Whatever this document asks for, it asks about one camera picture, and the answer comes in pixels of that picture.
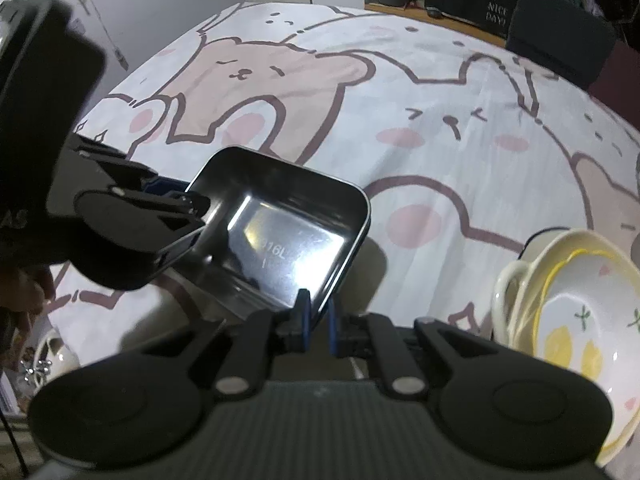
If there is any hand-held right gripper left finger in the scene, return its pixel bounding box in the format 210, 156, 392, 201
135, 290, 312, 398

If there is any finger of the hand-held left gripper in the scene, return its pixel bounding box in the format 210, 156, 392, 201
70, 132, 182, 198
75, 186, 213, 271

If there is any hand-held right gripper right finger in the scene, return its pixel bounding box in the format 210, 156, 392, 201
327, 300, 501, 398

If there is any large rectangular steel container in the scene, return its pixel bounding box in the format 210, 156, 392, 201
182, 146, 372, 318

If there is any cream two-handled bowl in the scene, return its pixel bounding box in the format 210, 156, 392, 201
492, 227, 640, 468

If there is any lemon print ceramic bowl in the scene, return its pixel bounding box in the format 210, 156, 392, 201
530, 247, 640, 453

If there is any person's left hand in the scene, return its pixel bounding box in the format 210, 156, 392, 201
0, 265, 57, 321

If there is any white patterned object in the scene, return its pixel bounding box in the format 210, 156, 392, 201
20, 327, 81, 386

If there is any bear print tablecloth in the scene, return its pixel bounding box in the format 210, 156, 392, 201
47, 2, 640, 376

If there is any black printed cloth cover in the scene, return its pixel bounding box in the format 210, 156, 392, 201
425, 0, 523, 41

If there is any dark blue chair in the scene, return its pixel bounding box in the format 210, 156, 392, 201
505, 0, 617, 92

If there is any maroon chair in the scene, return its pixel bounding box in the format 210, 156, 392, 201
587, 40, 640, 136

